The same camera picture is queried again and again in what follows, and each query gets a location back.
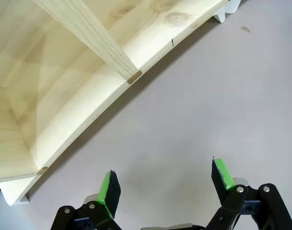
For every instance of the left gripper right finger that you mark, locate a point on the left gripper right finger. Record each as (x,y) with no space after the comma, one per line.
(223,175)

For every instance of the white riser stand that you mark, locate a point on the white riser stand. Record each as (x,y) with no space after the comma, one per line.
(14,191)
(232,6)

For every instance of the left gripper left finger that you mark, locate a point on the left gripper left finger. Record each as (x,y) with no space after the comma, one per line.
(107,191)

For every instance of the light wooden shelf unit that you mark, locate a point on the light wooden shelf unit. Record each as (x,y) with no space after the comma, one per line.
(64,72)

